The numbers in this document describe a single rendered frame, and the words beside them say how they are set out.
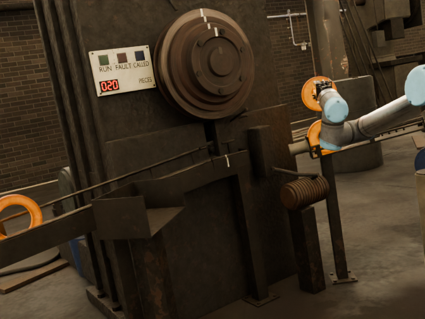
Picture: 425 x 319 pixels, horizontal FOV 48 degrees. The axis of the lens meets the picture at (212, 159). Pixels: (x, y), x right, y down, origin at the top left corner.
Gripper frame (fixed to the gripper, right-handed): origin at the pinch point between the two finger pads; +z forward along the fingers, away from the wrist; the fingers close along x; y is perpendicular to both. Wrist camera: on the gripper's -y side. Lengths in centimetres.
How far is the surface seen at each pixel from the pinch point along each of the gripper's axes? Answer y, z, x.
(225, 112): 1.0, -11.6, 43.3
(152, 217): -14, -65, 74
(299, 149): -24.3, -7.5, 12.8
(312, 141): -22.5, -5.8, 6.1
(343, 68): -107, 384, -99
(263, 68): 7.9, 25.5, 21.7
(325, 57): -93, 403, -82
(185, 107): 10, -21, 59
